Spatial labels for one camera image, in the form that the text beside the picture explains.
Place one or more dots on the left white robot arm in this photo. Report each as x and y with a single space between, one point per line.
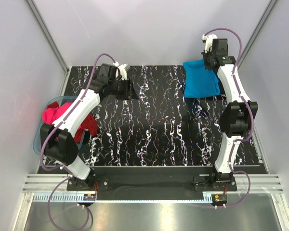
58 148

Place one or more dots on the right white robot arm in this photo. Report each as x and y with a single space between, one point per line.
237 120

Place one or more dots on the pink t shirt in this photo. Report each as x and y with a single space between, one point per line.
54 111

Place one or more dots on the aluminium rail frame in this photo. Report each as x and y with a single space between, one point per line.
42 187

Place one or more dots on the dark red t shirt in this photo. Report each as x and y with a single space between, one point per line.
89 124

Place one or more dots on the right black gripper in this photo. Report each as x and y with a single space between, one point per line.
207 57

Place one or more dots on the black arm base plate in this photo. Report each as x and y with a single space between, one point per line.
195 178

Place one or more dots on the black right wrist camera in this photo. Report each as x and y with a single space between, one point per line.
214 45

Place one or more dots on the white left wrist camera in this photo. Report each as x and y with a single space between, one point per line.
121 73

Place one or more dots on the blue t shirt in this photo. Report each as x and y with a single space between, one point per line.
200 83

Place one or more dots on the clear blue plastic basket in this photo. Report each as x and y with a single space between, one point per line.
60 101

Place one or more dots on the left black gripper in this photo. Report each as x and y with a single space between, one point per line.
128 89

